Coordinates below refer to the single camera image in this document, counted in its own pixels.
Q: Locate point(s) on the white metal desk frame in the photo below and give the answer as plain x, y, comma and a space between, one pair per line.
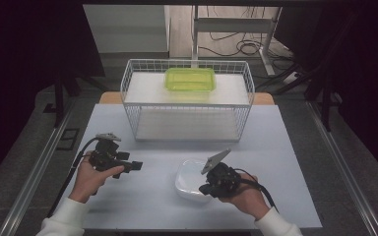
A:
234, 24

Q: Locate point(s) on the black square bracket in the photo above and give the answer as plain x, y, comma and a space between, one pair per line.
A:
67, 139

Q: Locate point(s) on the person's right hand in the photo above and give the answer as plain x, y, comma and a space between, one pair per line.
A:
249, 201

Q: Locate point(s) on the white square bowl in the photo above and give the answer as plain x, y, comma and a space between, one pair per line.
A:
188, 180

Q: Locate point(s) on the wooden table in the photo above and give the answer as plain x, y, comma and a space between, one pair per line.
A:
110, 98

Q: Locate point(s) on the white power strip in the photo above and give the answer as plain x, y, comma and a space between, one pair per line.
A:
290, 77

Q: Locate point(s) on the dark curtain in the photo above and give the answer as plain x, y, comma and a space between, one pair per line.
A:
367, 82
19, 65

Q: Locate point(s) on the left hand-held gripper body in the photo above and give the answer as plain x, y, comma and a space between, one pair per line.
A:
106, 157

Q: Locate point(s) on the aluminium rail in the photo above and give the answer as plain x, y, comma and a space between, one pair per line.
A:
34, 172
344, 167

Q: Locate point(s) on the white cabinet panel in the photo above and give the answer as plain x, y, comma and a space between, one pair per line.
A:
128, 29

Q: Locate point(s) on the person's left hand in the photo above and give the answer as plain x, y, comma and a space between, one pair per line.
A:
90, 183

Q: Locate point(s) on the black metal stand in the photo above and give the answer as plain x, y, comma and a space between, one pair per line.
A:
59, 98
325, 98

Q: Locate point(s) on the green translucent plastic tray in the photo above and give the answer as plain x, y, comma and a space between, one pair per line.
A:
189, 79

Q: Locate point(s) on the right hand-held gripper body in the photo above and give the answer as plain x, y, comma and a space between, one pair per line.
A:
223, 182

